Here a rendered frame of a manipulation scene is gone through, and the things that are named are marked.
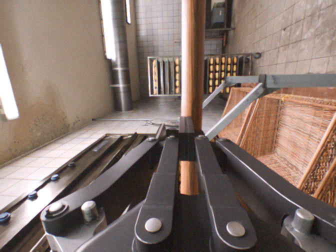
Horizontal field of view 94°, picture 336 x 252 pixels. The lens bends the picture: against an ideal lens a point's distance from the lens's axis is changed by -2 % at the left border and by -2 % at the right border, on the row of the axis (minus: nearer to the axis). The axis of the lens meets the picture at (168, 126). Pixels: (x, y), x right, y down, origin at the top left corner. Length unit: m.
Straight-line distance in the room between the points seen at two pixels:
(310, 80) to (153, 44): 4.89
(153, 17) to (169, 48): 0.96
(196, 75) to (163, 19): 5.23
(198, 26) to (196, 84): 0.07
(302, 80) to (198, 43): 0.47
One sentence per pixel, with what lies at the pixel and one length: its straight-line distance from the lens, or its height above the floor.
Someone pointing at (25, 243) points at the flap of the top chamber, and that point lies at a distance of 0.96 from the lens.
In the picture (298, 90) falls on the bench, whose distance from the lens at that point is 1.13.
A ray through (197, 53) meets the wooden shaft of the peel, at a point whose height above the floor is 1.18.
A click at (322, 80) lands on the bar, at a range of 0.69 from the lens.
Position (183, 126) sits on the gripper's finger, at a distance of 0.17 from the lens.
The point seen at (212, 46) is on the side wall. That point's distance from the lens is 5.30.
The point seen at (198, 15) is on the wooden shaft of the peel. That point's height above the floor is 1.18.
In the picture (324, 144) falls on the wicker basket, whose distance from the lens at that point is 0.71.
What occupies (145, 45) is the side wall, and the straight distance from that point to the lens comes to 5.37.
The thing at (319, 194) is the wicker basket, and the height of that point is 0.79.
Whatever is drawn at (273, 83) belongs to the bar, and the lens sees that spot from 0.61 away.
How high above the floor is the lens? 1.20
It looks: 5 degrees up
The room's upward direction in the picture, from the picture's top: 90 degrees counter-clockwise
